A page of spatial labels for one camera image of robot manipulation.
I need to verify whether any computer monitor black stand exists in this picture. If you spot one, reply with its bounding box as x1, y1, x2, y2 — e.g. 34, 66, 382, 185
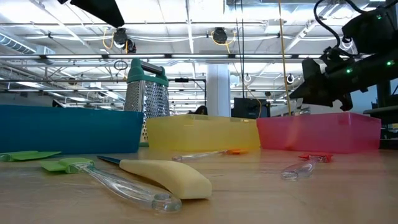
376, 81, 392, 108

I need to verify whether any blue plastic bin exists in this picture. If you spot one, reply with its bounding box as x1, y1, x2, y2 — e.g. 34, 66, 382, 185
0, 104, 144, 156

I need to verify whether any knife cream handle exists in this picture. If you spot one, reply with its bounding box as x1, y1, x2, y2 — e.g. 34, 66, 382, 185
96, 154, 213, 200

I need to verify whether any grey computer desk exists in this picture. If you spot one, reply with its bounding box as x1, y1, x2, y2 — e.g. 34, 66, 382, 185
363, 105, 398, 150

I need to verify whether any orange spatula clear handle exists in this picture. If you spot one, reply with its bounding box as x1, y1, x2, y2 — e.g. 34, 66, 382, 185
171, 149, 249, 162

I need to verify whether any white structural column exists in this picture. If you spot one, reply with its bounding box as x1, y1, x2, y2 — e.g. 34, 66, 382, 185
206, 63, 232, 118

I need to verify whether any red spatula clear handle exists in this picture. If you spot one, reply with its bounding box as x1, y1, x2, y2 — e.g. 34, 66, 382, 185
280, 152, 334, 182

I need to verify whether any thin black hanging cable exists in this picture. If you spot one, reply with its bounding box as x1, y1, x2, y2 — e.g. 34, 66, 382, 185
235, 0, 239, 94

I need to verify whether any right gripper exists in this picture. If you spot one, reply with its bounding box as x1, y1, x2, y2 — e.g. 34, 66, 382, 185
290, 57, 359, 112

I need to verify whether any green spatula clear handle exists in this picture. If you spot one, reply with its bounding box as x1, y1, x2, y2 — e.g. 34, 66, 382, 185
39, 157, 183, 213
0, 150, 62, 162

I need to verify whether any red translucent plastic bin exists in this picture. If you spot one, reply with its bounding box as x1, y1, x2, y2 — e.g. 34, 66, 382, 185
256, 112, 382, 154

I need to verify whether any metal box grater teal handle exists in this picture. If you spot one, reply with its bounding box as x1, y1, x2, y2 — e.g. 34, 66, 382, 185
123, 57, 171, 147

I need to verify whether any black equipment cabinet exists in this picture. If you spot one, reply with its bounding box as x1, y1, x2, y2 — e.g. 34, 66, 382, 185
231, 97, 271, 120

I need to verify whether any yellow hanging cable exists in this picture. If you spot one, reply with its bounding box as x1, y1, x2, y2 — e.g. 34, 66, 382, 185
277, 0, 292, 116

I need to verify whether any black station frame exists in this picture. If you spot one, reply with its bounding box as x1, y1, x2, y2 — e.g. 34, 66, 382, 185
169, 77, 208, 116

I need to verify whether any person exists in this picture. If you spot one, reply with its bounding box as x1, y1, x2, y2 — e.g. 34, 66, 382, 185
186, 105, 208, 116

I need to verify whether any yellow translucent plastic bin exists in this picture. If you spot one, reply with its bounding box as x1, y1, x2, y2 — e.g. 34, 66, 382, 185
145, 114, 261, 152

